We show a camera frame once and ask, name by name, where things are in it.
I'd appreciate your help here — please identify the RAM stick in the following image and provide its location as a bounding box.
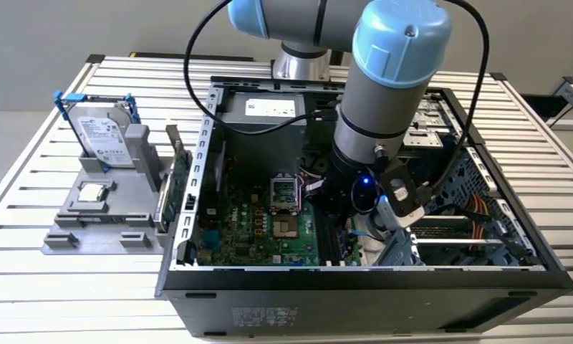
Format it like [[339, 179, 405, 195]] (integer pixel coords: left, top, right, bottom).
[[332, 216, 360, 262], [59, 214, 151, 224]]

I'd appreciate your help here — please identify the black RAM slot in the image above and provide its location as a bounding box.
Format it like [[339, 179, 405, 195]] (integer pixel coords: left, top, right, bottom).
[[315, 209, 332, 267]]

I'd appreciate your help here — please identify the black round fan housing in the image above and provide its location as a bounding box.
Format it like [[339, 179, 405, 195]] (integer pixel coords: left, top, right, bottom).
[[305, 153, 335, 173]]

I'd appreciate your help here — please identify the CPU socket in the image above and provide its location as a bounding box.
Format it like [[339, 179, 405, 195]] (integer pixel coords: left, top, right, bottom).
[[272, 214, 301, 240]]

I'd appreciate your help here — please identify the grey power supply unit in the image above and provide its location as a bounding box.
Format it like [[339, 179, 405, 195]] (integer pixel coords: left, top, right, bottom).
[[213, 92, 309, 178]]

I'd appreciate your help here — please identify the metal optical drive cage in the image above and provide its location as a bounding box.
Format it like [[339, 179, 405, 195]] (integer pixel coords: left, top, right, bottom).
[[400, 93, 465, 158]]

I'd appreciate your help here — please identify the green motherboard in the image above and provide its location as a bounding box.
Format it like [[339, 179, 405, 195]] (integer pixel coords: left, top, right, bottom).
[[196, 178, 367, 268]]

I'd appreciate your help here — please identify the black case fan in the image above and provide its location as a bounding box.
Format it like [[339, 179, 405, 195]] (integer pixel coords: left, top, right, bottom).
[[199, 143, 231, 230]]

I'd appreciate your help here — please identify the metal disk bay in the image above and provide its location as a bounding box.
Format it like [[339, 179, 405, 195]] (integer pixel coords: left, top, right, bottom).
[[387, 214, 508, 268]]

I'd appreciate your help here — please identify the black PC case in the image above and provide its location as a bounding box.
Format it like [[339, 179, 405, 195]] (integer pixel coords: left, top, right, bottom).
[[153, 75, 573, 338]]

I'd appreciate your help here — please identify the green graphics card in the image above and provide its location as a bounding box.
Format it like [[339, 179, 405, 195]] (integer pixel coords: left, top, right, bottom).
[[153, 123, 195, 234]]

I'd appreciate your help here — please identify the grey parts rack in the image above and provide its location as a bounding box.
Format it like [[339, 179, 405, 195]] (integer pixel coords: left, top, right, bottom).
[[41, 123, 173, 256]]

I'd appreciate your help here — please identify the silver CPU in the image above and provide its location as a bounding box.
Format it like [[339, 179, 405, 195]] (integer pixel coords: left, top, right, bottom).
[[77, 183, 109, 204]]

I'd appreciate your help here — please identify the hard disk in blue carrier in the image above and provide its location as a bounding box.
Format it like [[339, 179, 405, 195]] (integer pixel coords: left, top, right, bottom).
[[52, 91, 143, 173]]

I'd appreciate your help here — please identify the yellow grey wire bundle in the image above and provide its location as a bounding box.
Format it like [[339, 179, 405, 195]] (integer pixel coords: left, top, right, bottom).
[[299, 167, 333, 180]]

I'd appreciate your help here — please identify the thin wire locking lever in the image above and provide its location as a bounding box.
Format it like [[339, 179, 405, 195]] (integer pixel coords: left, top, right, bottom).
[[297, 174, 308, 215]]

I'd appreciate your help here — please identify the metal socket cover frame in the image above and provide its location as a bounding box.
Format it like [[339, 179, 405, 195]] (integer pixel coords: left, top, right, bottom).
[[271, 173, 301, 213]]

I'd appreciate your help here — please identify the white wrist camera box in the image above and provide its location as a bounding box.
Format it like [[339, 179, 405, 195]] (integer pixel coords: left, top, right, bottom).
[[376, 166, 427, 230]]

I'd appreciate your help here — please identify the black camera cable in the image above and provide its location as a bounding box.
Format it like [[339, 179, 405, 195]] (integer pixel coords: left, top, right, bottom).
[[184, 0, 339, 136], [417, 0, 489, 204]]

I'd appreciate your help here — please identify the red yellow power wire bundle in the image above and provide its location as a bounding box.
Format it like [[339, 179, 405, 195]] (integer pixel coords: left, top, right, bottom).
[[461, 192, 491, 240]]

